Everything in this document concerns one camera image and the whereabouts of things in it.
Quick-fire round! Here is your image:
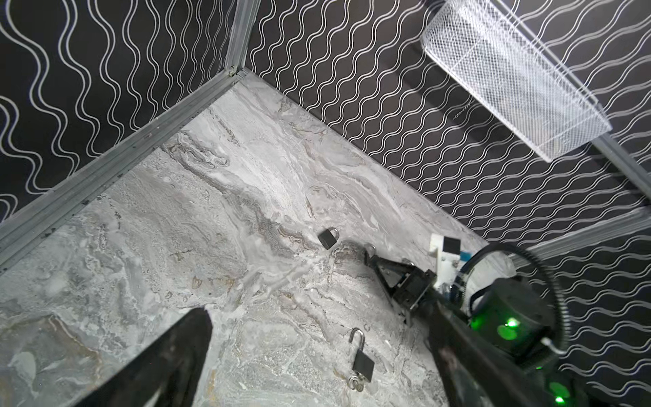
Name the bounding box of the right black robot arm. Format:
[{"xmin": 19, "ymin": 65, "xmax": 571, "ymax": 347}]
[{"xmin": 364, "ymin": 244, "xmax": 650, "ymax": 406}]

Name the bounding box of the black padlock top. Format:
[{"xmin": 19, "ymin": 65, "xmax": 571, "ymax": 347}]
[{"xmin": 318, "ymin": 227, "xmax": 340, "ymax": 250}]

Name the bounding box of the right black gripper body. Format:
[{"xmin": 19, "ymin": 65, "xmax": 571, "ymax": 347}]
[{"xmin": 391, "ymin": 266, "xmax": 437, "ymax": 326}]

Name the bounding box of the white wire basket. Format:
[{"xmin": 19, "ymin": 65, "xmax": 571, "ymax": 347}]
[{"xmin": 420, "ymin": 1, "xmax": 612, "ymax": 162}]

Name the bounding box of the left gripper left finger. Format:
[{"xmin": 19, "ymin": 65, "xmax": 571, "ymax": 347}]
[{"xmin": 77, "ymin": 307, "xmax": 213, "ymax": 406}]

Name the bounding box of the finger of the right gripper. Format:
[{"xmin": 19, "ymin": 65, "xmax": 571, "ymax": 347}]
[{"xmin": 364, "ymin": 252, "xmax": 415, "ymax": 305}]

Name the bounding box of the black padlock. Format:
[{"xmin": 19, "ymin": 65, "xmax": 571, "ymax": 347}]
[
  {"xmin": 318, "ymin": 227, "xmax": 340, "ymax": 250},
  {"xmin": 347, "ymin": 327, "xmax": 375, "ymax": 393}
]

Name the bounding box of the black corrugated cable conduit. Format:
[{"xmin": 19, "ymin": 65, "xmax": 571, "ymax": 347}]
[{"xmin": 452, "ymin": 243, "xmax": 570, "ymax": 367}]

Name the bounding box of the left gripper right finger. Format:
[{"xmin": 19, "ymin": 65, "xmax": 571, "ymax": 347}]
[{"xmin": 428, "ymin": 305, "xmax": 555, "ymax": 406}]

